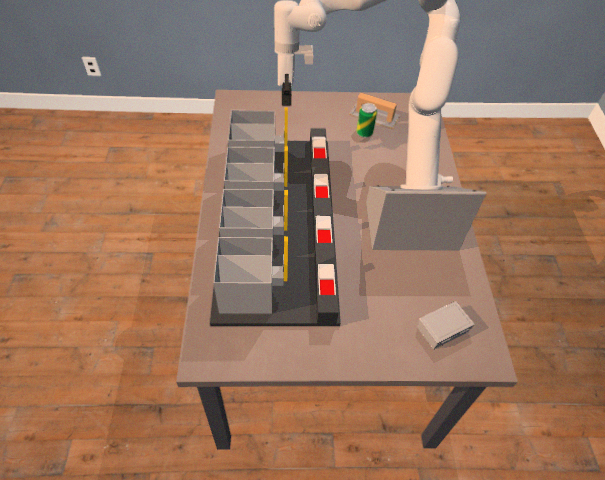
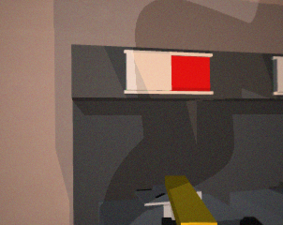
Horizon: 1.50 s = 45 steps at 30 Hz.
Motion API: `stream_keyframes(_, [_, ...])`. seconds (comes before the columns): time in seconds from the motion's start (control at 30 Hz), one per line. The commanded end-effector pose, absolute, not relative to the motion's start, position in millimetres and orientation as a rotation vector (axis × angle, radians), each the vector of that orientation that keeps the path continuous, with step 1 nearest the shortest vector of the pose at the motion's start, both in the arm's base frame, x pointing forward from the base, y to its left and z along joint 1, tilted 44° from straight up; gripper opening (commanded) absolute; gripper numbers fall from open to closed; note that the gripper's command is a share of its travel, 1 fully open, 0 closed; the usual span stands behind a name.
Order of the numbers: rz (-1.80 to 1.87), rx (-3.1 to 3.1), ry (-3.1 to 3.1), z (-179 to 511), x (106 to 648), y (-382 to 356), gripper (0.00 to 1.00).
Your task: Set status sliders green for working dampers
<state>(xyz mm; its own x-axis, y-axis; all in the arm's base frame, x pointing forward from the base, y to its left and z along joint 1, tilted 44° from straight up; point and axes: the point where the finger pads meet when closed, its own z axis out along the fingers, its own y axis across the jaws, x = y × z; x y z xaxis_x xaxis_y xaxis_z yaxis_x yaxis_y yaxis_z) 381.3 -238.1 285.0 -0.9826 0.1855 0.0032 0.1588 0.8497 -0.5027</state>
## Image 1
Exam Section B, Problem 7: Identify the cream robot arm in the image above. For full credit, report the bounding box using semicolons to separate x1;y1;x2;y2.
274;0;460;190

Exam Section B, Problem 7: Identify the green and yellow drink can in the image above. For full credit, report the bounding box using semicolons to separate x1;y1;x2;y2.
356;103;377;137

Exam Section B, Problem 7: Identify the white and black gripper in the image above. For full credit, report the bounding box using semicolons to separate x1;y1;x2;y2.
275;50;295;106

